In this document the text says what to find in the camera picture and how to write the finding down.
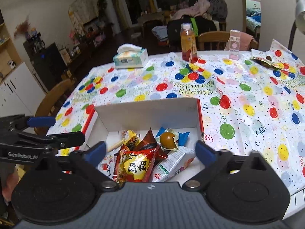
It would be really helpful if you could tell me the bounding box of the brown foil snack bag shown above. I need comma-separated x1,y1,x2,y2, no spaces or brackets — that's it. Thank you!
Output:
134,128,168,160

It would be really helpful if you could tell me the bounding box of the person's left hand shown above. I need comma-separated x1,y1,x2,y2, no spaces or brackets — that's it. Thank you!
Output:
2,168,19,203

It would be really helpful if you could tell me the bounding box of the yellow triangular snack packet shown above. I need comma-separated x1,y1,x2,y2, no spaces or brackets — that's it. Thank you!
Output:
123,130,140,150

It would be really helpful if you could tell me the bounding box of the white red cardboard box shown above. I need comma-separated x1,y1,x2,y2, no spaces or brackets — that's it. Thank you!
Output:
59,97,205,184

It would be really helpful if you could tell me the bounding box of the white cabinet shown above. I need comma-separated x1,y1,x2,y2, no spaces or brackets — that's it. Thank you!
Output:
0,63,46,116

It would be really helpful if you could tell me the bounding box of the tissue box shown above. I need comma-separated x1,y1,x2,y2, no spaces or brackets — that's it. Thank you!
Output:
113,44,149,69

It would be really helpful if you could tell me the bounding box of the wooden chair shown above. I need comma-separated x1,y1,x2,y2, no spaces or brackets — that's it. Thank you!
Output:
34,78,75,137
197,31,258,51

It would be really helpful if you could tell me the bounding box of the opened wrapper on tablecloth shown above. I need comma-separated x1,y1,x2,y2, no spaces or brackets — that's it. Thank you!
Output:
250,57,280,70

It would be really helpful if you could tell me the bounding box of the packaged brown braised egg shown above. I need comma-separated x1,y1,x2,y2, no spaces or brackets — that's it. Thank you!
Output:
155,129,179,151

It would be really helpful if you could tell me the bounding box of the balloon birthday tablecloth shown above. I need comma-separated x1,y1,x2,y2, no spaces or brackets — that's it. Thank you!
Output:
49,41,304,217

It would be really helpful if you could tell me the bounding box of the pile of clothes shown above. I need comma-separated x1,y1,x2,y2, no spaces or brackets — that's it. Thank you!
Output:
171,0,227,21

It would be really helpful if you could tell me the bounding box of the orange juice bottle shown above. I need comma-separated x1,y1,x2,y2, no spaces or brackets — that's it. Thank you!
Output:
180,23,198,64

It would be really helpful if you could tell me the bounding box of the blue cookie packet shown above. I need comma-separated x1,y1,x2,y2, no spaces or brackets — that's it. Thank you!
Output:
155,127,190,147

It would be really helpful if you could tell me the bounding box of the sausage stick snack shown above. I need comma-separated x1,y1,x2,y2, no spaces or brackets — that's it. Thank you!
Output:
107,139,124,152

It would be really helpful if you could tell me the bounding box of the wooden chair far side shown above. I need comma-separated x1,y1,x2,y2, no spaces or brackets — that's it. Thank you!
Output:
197,31,258,51

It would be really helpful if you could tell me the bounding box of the black bag green stripe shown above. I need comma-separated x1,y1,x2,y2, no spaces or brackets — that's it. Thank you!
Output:
166,15,218,47

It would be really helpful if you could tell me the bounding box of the white red snack packet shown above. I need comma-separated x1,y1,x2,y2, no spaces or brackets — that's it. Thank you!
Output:
97,152,117,179

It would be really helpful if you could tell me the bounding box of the red yellow chip bag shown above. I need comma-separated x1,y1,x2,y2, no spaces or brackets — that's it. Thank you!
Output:
112,145,160,185

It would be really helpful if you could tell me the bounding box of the clear pink plastic case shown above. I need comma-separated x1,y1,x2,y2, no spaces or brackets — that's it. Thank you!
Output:
229,30,240,60

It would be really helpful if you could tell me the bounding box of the silver desk lamp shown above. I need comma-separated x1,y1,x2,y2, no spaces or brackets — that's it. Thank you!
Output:
288,0,305,51

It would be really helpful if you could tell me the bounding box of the white green snack packet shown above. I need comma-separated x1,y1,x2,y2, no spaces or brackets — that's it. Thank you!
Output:
149,146,195,182

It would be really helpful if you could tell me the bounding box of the wooden chair left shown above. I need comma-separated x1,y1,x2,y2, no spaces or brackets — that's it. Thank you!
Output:
34,78,75,137

